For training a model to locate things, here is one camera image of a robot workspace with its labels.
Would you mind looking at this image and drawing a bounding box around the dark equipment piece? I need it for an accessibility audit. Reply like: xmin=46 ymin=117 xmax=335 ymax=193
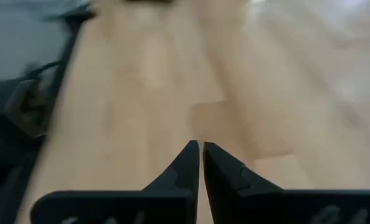
xmin=4 ymin=77 xmax=57 ymax=138

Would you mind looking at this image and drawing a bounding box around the thin dark floor cable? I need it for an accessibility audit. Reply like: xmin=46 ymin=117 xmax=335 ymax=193
xmin=25 ymin=60 xmax=64 ymax=79

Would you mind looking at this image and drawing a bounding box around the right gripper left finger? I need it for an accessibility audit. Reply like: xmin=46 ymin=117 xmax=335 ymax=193
xmin=31 ymin=139 xmax=201 ymax=224

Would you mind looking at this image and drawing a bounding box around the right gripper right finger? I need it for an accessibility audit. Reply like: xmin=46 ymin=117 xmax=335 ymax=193
xmin=202 ymin=141 xmax=370 ymax=224

